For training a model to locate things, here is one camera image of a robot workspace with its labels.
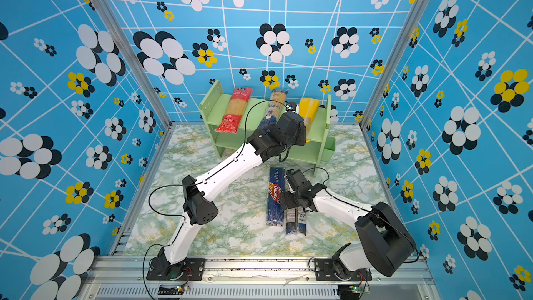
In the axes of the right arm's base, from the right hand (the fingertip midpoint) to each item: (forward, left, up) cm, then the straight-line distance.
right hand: (293, 197), depth 89 cm
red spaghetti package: (+25, +24, +29) cm, 45 cm away
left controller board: (-33, +43, -2) cm, 54 cm away
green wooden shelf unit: (+29, +35, +27) cm, 53 cm away
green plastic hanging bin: (+20, -17, +9) cm, 27 cm away
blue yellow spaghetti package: (+27, +7, +29) cm, 40 cm away
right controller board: (-33, -18, -4) cm, 38 cm away
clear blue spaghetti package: (-10, -1, 0) cm, 10 cm away
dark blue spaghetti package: (+4, +7, +1) cm, 9 cm away
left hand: (+15, -4, +27) cm, 32 cm away
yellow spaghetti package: (+25, -6, +28) cm, 38 cm away
